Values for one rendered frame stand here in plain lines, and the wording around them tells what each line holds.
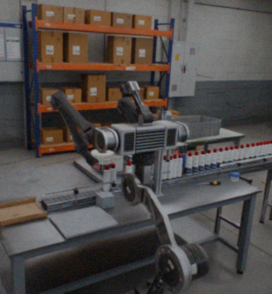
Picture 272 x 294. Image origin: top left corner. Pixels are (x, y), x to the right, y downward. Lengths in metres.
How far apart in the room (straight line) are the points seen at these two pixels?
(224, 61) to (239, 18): 1.10
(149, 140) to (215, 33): 7.40
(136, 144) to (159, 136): 0.16
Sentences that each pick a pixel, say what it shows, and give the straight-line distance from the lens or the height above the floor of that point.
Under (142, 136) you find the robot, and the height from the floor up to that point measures 1.47.
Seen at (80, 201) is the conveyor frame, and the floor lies 0.86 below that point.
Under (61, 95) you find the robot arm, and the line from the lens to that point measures 2.26.
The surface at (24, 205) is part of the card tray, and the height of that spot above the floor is 0.83.
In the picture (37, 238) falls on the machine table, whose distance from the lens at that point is 2.25.
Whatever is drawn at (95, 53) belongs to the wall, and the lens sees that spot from 7.41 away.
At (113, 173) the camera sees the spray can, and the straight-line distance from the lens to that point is 2.72.
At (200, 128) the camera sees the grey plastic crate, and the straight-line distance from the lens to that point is 4.84.
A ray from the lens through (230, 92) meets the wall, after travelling 9.89.
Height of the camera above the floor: 1.96
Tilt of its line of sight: 16 degrees down
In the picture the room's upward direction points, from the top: 3 degrees clockwise
